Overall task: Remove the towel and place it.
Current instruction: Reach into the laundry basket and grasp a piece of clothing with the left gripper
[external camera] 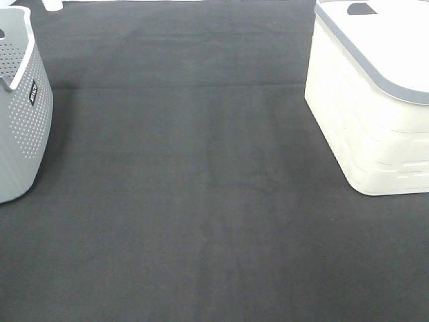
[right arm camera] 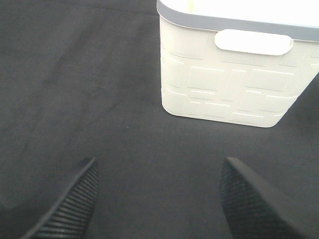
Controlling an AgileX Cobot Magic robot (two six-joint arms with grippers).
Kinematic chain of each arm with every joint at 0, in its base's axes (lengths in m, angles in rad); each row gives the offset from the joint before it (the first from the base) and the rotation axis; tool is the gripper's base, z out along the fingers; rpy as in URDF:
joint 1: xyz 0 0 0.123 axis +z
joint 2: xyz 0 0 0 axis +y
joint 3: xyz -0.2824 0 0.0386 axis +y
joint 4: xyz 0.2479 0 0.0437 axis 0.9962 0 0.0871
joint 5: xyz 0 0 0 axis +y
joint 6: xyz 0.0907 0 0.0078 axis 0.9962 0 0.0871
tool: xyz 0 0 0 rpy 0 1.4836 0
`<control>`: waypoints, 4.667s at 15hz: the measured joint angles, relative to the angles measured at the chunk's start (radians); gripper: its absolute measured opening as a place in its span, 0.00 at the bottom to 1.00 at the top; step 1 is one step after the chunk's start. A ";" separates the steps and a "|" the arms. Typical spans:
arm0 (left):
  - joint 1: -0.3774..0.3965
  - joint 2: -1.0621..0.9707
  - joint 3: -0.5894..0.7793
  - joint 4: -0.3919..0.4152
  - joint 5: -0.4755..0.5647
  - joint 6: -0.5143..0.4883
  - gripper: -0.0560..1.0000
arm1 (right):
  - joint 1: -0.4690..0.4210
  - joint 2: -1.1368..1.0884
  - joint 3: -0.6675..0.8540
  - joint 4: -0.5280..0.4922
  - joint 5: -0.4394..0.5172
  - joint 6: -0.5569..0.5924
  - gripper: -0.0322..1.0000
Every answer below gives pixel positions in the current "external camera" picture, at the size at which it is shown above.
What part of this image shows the black table cloth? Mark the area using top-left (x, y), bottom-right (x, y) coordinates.
top-left (1, 1), bottom-right (428, 321)

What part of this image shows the cream lidded storage box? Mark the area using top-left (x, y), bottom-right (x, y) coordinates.
top-left (305, 1), bottom-right (428, 195)

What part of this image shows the grey perforated laundry basket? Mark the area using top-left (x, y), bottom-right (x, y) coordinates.
top-left (1, 6), bottom-right (53, 203)

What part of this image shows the white object at table edge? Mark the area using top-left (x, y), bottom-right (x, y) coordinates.
top-left (42, 0), bottom-right (64, 12)

